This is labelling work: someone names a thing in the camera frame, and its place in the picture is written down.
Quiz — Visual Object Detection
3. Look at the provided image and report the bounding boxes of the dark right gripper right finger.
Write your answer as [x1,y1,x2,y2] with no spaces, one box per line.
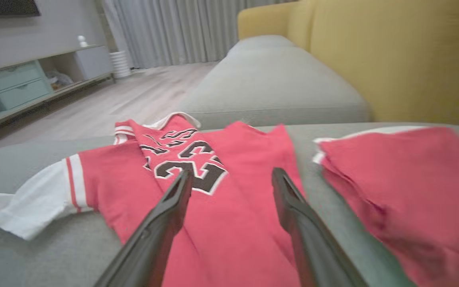
[271,167,370,287]

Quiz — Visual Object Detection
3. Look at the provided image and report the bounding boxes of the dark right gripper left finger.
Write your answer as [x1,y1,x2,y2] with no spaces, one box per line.
[94,169,194,287]

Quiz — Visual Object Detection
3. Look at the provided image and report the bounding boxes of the red jersey white sleeves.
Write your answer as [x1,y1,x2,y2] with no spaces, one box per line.
[0,112,306,287]

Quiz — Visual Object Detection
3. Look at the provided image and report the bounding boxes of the red shorts white trim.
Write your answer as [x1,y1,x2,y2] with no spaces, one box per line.
[313,126,459,287]

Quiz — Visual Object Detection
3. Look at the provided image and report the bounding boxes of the grey sofa seat cushion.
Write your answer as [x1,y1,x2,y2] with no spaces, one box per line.
[227,35,298,57]
[177,45,372,130]

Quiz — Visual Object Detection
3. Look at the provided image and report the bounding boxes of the white ribbed vase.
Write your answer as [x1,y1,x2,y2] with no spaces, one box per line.
[109,50,132,79]

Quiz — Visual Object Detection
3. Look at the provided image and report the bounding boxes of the grey plush toy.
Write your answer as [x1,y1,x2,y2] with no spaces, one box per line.
[46,69,74,91]

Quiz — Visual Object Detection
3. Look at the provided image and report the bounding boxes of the grey pleated curtain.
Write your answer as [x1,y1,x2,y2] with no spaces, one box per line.
[101,0,296,69]

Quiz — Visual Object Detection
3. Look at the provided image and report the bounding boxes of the grey and teal TV cabinet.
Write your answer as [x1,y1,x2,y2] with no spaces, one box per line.
[0,44,115,138]

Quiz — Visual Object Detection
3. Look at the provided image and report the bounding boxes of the yellow sofa back cushion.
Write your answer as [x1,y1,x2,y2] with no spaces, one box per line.
[286,0,318,53]
[237,2,294,41]
[309,0,459,130]

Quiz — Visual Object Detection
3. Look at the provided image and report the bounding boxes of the black television screen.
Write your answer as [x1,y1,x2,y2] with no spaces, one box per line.
[0,0,41,19]

